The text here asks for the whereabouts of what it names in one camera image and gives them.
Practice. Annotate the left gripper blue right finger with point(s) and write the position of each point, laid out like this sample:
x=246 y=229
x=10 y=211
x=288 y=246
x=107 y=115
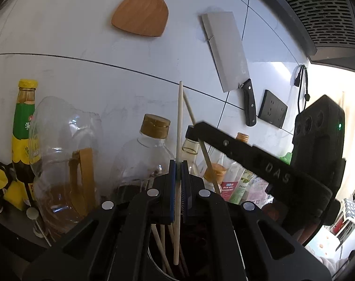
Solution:
x=186 y=191

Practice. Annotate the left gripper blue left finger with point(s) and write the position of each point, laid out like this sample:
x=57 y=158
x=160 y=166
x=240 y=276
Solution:
x=172 y=189

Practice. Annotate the wooden chopstick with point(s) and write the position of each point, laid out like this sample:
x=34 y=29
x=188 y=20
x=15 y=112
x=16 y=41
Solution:
x=177 y=223
x=161 y=249
x=203 y=148

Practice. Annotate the person right hand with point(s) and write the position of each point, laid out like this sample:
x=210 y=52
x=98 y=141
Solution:
x=299 y=228

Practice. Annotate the black cap sauce bottle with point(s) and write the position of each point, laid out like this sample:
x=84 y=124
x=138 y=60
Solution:
x=190 y=150

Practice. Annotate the green packet bag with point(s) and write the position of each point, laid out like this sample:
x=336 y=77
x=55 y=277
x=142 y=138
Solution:
x=286 y=158

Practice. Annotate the clear jug gold cap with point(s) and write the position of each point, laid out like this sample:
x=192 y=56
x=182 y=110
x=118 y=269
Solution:
x=142 y=159

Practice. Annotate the gold cap red label bottle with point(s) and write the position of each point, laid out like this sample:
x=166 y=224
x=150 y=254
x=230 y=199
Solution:
x=231 y=179

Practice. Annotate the small orange cap bottle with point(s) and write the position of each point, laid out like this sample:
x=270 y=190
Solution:
x=219 y=171

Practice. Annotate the pink white salt bag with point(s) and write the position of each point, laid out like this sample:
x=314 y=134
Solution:
x=257 y=193

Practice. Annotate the green label oil bottle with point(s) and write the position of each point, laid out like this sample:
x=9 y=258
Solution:
x=238 y=193

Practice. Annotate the dark cylindrical utensil holder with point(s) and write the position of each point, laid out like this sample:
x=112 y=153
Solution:
x=185 y=270

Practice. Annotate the large oil jug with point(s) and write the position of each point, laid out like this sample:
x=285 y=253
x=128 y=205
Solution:
x=63 y=149

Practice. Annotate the wooden spatula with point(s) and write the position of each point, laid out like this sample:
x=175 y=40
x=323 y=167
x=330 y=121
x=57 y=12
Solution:
x=142 y=17

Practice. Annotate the green label sauce bottle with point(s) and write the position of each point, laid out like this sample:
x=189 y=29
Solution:
x=24 y=110

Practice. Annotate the black range hood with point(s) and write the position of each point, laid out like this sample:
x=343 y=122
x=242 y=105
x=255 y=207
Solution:
x=325 y=29

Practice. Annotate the black wall socket panel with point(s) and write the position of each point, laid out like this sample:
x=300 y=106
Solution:
x=273 y=110

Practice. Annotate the steel cleaver black handle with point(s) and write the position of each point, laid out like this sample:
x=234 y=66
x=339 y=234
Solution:
x=229 y=58

